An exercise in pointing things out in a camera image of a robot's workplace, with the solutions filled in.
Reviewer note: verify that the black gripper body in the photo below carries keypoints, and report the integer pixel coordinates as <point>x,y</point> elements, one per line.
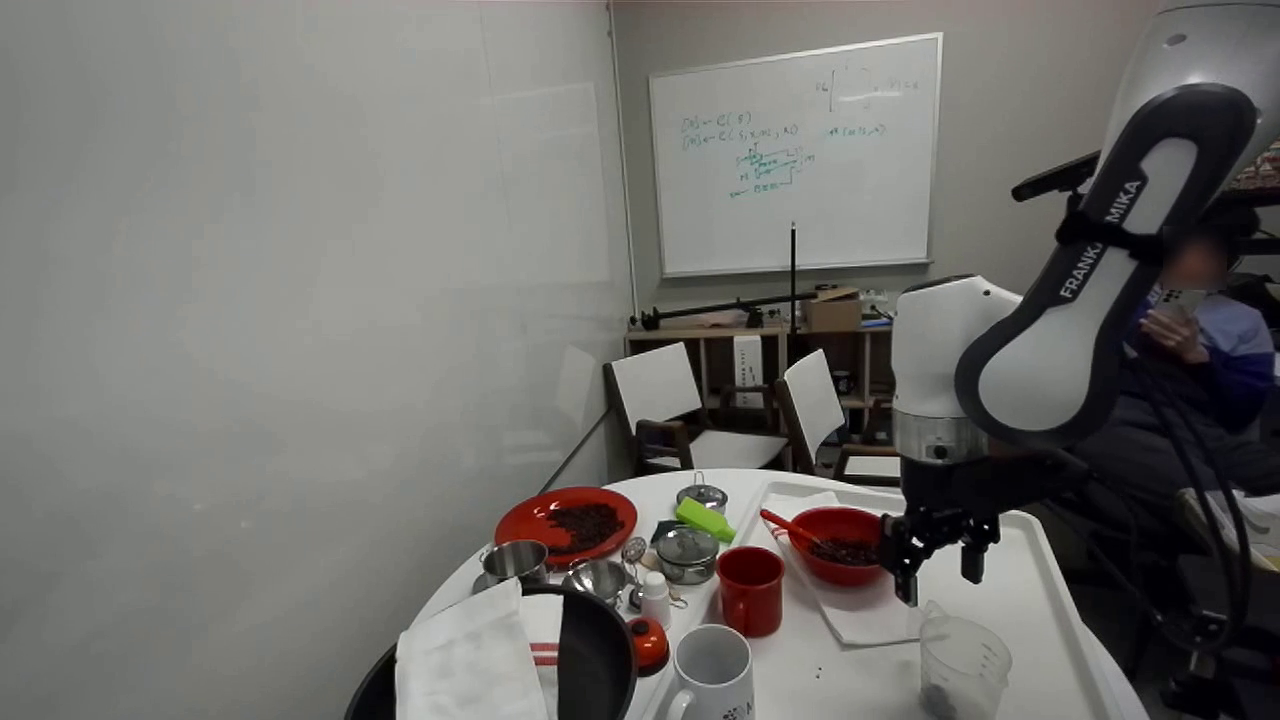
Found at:
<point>954,492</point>

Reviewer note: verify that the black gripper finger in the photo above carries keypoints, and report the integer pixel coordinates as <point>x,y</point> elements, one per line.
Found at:
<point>980,549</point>
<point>904,563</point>

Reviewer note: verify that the clear plastic measuring cup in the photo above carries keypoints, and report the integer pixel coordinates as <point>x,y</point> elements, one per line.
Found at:
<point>962,661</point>

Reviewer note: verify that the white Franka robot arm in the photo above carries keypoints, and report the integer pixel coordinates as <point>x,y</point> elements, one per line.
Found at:
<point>1064,363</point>

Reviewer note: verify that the orange red bowl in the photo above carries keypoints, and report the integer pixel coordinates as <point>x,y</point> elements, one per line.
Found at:
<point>840,563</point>

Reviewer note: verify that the small metal bowl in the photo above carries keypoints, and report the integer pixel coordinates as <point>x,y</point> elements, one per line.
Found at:
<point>600,580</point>

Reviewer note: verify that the dark coffee beans pile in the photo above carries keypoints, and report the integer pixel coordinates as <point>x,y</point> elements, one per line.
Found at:
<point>840,541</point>
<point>586,529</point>

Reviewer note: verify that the white plastic tray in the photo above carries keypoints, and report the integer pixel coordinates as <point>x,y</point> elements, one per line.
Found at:
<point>1040,627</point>

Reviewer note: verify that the red plastic cup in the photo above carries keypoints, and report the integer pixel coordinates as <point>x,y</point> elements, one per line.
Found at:
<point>750,593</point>

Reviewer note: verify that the green plastic object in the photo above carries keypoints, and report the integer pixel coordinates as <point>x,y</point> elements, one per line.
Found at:
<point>704,521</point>

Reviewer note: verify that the round metal tin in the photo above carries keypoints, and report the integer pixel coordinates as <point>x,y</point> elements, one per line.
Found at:
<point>684,554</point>

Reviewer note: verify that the cardboard box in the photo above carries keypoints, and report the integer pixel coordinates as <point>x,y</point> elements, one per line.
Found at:
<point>832,310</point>

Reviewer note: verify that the white ceramic mug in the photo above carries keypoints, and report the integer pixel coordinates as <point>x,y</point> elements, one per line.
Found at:
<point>710,676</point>

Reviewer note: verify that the small white bottle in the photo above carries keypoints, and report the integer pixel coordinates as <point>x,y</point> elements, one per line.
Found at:
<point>655,593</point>

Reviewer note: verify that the black boom rod stand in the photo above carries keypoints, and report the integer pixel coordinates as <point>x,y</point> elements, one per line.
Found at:
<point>795,275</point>

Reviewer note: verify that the small red round object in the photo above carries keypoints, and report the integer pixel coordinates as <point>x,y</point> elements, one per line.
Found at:
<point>645,646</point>

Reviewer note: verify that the seated person in blue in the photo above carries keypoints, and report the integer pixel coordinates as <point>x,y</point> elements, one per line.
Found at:
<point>1207,363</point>

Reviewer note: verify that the whiteboard with green writing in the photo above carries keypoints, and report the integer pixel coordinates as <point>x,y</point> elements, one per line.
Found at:
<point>802,155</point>

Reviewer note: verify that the red shallow plate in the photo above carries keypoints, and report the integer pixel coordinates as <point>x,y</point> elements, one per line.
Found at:
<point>534,519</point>

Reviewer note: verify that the small metal cup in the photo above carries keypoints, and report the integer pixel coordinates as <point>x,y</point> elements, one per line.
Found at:
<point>508,565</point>

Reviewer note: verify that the white folded cloth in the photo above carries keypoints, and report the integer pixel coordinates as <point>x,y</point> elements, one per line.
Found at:
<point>467,661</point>

